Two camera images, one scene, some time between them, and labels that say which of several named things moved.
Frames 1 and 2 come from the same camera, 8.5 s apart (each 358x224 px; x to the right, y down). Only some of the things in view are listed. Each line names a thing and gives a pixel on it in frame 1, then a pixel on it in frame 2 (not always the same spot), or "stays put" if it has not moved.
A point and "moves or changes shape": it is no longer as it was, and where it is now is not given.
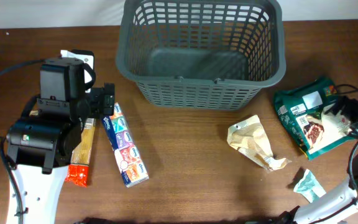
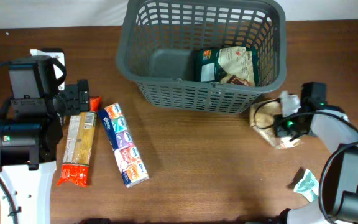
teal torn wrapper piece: x=309 y=187 stays put
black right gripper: x=345 y=107 -> x=284 y=130
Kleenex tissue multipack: x=132 y=171 stays put
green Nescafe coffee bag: x=302 y=111 moves or changes shape
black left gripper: x=107 y=99 -> x=77 y=97
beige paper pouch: x=248 y=137 -> x=263 y=114
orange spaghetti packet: x=78 y=168 stays put
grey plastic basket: x=207 y=55 stays put
